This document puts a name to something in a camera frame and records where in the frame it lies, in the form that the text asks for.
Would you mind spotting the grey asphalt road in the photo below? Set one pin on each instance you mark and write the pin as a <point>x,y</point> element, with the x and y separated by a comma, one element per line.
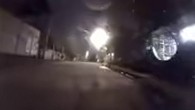
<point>76,89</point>

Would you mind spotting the bright street lamp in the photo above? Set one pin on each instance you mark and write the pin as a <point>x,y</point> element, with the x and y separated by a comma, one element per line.
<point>99,38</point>

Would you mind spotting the dark pavement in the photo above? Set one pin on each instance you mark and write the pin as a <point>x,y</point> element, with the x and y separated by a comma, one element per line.
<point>182,101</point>

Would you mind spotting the pale long wall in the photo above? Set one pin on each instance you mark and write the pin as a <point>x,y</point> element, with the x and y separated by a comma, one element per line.
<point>7,34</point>

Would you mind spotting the low pale fence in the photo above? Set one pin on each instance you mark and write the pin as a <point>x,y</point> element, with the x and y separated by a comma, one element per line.
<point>53,55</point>

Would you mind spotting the dark pole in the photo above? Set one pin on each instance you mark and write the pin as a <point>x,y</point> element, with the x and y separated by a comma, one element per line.
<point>45,40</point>

